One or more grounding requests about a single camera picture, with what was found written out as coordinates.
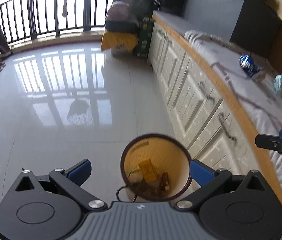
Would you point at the teal drink can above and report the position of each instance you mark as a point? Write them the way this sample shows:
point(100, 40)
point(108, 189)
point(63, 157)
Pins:
point(280, 86)

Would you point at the white cabinet with wooden top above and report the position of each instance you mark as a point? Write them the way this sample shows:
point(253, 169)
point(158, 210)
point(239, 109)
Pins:
point(193, 100)

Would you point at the small yellow carton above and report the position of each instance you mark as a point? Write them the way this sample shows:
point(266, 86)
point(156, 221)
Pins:
point(148, 171)

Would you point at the black balcony railing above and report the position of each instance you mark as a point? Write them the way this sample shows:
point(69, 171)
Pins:
point(43, 17)

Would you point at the black case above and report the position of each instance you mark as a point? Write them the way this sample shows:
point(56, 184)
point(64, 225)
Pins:
point(121, 27)

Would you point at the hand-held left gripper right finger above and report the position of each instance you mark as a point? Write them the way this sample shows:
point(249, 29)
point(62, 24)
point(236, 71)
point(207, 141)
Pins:
point(201, 173)

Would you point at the yellow cloth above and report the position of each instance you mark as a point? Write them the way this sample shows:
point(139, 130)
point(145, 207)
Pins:
point(117, 41)

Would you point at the printed white blanket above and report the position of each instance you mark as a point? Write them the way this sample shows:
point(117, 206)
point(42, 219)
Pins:
point(268, 120)

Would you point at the yellow plastic wastebasket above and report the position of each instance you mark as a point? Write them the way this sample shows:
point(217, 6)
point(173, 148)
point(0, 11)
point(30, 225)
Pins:
point(176, 155)

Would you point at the green box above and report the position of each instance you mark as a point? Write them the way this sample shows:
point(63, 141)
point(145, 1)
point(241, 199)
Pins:
point(144, 37)

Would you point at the grey storage box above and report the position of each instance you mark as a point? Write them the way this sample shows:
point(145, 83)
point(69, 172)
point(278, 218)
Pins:
point(218, 10)

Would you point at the blue drink can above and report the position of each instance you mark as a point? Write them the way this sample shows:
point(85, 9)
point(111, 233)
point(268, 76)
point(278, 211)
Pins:
point(251, 67)

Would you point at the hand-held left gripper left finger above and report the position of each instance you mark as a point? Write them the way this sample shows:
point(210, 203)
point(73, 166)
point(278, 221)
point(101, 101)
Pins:
point(80, 172)

